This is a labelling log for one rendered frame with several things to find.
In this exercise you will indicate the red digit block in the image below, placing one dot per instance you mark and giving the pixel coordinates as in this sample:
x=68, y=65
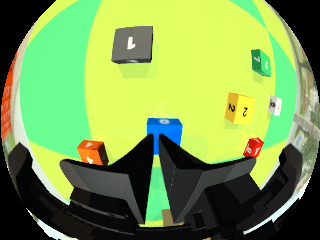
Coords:
x=253, y=147

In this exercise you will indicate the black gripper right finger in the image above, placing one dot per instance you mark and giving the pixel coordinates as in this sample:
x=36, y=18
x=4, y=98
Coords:
x=185, y=177

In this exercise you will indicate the blue block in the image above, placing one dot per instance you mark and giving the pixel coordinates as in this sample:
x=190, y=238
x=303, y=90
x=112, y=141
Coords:
x=170, y=126

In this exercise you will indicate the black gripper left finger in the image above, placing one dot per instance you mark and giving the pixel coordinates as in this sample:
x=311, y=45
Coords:
x=129, y=178

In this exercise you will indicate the green block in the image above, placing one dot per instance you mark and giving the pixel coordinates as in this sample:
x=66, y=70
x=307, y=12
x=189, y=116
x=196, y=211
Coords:
x=261, y=63

